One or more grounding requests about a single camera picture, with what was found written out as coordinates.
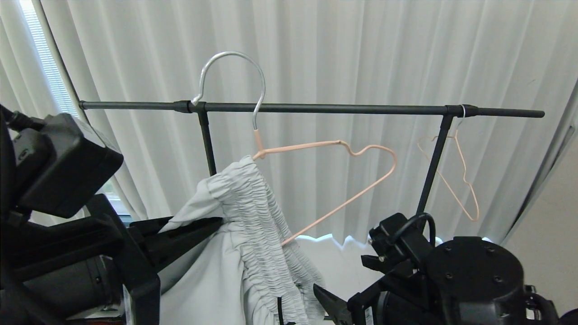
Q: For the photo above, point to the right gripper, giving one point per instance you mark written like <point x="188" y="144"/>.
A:
<point x="393" y="309"/>

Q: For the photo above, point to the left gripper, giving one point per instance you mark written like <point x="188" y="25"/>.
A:
<point x="67" y="280"/>

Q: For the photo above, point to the pale grey shorts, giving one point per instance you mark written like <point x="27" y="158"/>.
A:
<point x="253" y="216"/>

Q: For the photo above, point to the pink clothes hanger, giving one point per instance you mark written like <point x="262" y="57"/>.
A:
<point x="465" y="180"/>
<point x="316" y="146"/>

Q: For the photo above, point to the black clothes rack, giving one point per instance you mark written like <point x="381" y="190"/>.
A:
<point x="338" y="109"/>

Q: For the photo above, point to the white curtain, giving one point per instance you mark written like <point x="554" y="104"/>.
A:
<point x="338" y="54"/>
<point x="13" y="54"/>

